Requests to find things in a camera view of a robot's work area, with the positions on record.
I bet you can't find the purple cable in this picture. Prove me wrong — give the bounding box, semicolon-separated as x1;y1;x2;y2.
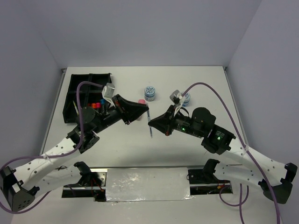
183;82;281;224
0;81;105;213

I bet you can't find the pink highlighter marker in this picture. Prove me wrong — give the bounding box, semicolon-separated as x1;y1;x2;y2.
96;103;101;114

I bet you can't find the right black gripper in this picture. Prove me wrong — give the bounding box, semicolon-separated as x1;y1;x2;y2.
148;104;204;138

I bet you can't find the blue pen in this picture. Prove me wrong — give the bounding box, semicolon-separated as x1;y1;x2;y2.
147;111;154;139

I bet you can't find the blue-lidded jar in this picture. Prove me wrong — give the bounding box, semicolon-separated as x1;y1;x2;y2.
183;93;191;107
144;86;156;102

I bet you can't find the blue-lidded jar left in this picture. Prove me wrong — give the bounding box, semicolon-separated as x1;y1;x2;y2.
144;86;156;102

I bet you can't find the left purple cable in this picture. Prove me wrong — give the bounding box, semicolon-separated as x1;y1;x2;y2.
0;81;105;213

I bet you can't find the pink-capped clear tube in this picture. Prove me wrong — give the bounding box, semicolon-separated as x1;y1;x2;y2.
138;99;146;104

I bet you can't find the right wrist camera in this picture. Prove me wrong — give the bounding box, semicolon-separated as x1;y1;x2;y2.
170;90;185;116

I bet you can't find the blue-lidded jar right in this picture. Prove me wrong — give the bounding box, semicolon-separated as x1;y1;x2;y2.
183;93;191;107

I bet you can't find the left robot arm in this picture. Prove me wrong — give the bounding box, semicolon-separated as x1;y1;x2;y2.
0;94;149;214

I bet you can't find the black four-compartment organizer tray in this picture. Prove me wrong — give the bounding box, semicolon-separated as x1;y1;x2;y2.
63;73;112;124

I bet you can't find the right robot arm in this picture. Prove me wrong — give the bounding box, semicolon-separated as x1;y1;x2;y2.
148;105;298;204

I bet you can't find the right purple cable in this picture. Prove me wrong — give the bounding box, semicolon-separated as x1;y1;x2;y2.
183;82;281;224

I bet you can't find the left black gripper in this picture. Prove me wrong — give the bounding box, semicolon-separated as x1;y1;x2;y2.
93;94;149;134

